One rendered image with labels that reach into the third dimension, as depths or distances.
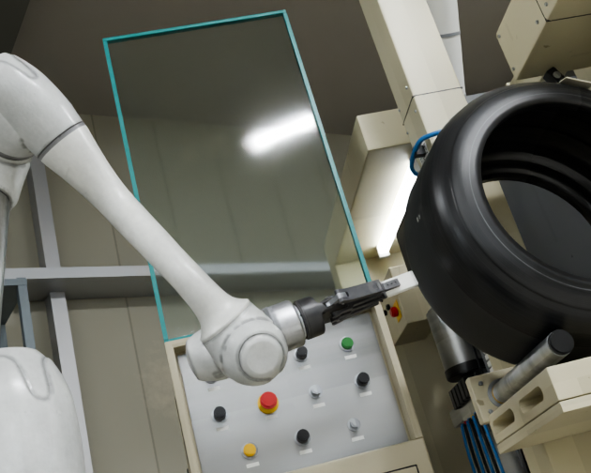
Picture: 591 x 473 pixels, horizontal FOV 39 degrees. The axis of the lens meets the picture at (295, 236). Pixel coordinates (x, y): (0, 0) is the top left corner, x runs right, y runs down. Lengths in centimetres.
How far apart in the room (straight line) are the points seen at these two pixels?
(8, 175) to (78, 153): 15
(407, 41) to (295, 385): 91
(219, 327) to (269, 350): 9
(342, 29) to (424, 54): 308
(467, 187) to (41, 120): 75
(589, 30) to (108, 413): 323
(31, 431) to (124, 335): 365
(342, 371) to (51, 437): 114
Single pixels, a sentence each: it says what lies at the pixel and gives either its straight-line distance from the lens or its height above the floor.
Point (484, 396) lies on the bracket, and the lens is 181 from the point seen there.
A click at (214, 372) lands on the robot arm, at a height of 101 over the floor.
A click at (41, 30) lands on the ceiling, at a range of 476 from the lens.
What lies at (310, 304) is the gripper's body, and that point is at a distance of 153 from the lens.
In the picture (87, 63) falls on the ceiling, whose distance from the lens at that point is 501.
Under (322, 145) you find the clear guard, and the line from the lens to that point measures 237.
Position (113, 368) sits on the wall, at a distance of 465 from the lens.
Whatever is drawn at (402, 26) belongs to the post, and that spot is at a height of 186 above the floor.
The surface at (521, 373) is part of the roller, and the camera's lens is 165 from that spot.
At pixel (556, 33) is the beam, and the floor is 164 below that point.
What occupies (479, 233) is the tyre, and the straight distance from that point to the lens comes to 153.
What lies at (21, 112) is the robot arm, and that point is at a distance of 149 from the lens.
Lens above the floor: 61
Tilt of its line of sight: 23 degrees up
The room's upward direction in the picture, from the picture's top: 16 degrees counter-clockwise
